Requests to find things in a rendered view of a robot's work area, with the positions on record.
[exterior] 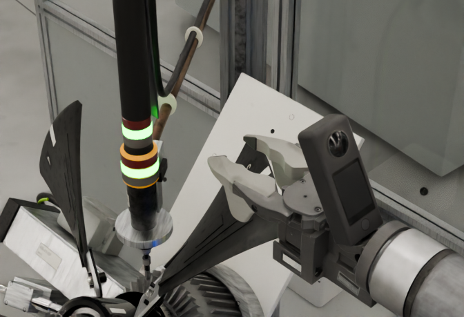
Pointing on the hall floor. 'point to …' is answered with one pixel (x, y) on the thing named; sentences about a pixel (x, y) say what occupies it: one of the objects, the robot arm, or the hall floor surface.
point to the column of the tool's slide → (226, 80)
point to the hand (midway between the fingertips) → (235, 148)
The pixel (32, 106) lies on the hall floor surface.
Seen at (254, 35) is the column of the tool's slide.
